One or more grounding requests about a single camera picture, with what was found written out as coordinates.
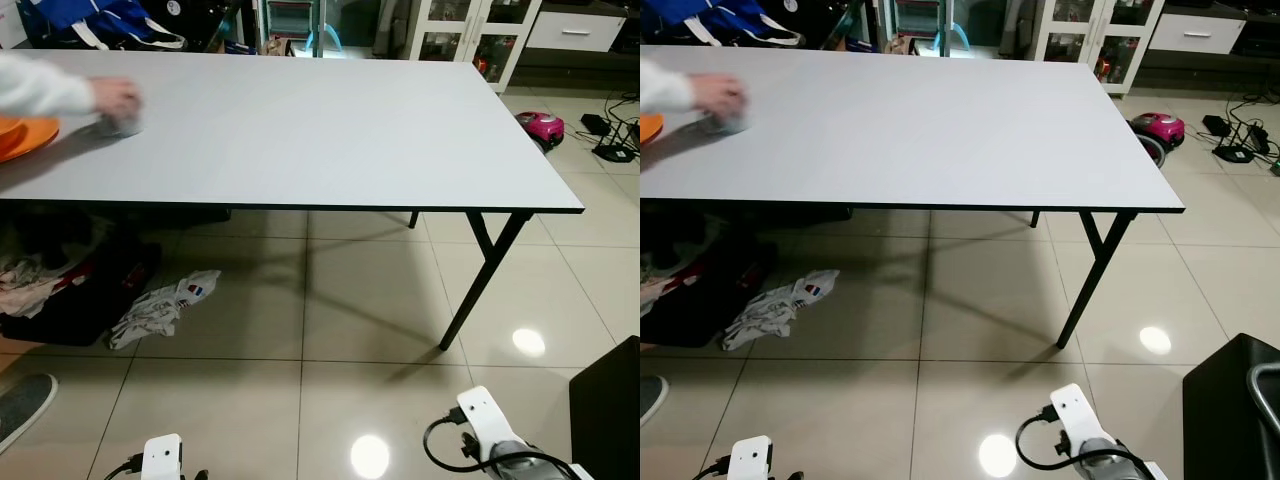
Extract blue bag white straps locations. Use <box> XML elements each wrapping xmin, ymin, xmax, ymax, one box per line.
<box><xmin>17</xmin><ymin>0</ymin><xmax>188</xmax><ymax>52</ymax></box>
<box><xmin>640</xmin><ymin>0</ymin><xmax>803</xmax><ymax>48</ymax></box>

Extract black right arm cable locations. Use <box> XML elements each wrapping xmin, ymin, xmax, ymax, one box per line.
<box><xmin>1016</xmin><ymin>403</ymin><xmax>1156</xmax><ymax>480</ymax></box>
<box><xmin>422</xmin><ymin>405</ymin><xmax>583</xmax><ymax>480</ymax></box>

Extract grey folding table black legs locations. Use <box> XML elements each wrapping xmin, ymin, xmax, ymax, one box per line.
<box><xmin>640</xmin><ymin>44</ymin><xmax>1187</xmax><ymax>350</ymax></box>
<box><xmin>0</xmin><ymin>47</ymin><xmax>586</xmax><ymax>352</ymax></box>

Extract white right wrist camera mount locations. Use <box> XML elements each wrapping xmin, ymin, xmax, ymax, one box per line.
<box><xmin>457</xmin><ymin>386</ymin><xmax>528</xmax><ymax>463</ymax></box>
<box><xmin>1049</xmin><ymin>383</ymin><xmax>1118</xmax><ymax>463</ymax></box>

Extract small clear glass cup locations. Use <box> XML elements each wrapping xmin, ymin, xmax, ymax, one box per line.
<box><xmin>700</xmin><ymin>110</ymin><xmax>751</xmax><ymax>136</ymax></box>
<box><xmin>97</xmin><ymin>112</ymin><xmax>145</xmax><ymax>139</ymax></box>

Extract person's bare hand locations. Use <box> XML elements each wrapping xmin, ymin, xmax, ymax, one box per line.
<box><xmin>688</xmin><ymin>72</ymin><xmax>749</xmax><ymax>123</ymax></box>
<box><xmin>90</xmin><ymin>76</ymin><xmax>143</xmax><ymax>125</ymax></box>

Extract crumpled grey cloth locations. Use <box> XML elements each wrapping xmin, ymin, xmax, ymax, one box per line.
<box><xmin>721</xmin><ymin>269</ymin><xmax>841</xmax><ymax>352</ymax></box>
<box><xmin>108</xmin><ymin>269</ymin><xmax>222</xmax><ymax>351</ymax></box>

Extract white glass door cabinet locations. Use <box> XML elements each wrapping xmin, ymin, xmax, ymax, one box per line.
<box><xmin>1033</xmin><ymin>0</ymin><xmax>1167</xmax><ymax>98</ymax></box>
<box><xmin>408</xmin><ymin>0</ymin><xmax>543</xmax><ymax>94</ymax></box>

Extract white drawer unit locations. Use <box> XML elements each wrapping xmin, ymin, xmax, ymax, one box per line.
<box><xmin>524</xmin><ymin>9</ymin><xmax>628</xmax><ymax>54</ymax></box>
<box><xmin>1147</xmin><ymin>11</ymin><xmax>1248</xmax><ymax>56</ymax></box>

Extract pink vacuum cleaner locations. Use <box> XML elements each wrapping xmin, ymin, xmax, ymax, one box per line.
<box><xmin>1128</xmin><ymin>111</ymin><xmax>1187</xmax><ymax>169</ymax></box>
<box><xmin>515</xmin><ymin>110</ymin><xmax>566</xmax><ymax>153</ymax></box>

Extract grey shoe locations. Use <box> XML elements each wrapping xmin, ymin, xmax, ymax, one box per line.
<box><xmin>0</xmin><ymin>373</ymin><xmax>59</xmax><ymax>453</ymax></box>
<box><xmin>640</xmin><ymin>374</ymin><xmax>670</xmax><ymax>428</ymax></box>

